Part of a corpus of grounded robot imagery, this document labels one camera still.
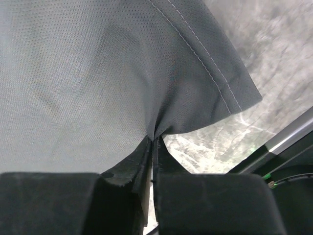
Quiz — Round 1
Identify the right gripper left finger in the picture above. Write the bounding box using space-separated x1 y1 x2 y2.
0 138 152 235

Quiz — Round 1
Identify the aluminium frame rail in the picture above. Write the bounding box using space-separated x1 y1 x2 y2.
265 107 313 155

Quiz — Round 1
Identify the grey t-shirt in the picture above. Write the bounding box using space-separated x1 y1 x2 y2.
0 0 262 173

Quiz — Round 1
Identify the black base beam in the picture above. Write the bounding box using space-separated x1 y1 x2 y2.
230 133 313 235

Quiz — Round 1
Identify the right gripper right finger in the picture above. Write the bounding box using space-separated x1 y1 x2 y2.
153 138 287 235

